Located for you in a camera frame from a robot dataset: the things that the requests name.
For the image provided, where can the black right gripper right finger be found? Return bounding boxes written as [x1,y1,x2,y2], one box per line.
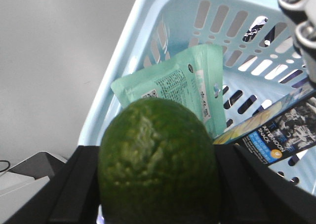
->
[215,145,316,224]

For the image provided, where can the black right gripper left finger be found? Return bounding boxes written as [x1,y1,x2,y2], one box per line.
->
[6,146,100,224]

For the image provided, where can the Franzzi cookie box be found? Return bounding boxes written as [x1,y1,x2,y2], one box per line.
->
[214,85,316,165]

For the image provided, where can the green avocado front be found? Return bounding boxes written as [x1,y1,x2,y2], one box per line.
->
[98,98,221,224]

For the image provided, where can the teal goji berry bag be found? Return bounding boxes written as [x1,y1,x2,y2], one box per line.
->
[111,44,227,138]

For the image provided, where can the blue basket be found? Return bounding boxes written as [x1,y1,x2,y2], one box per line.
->
[78,0,316,194]

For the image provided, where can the robot hand image right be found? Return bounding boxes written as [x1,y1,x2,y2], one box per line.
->
[277,0,316,86]

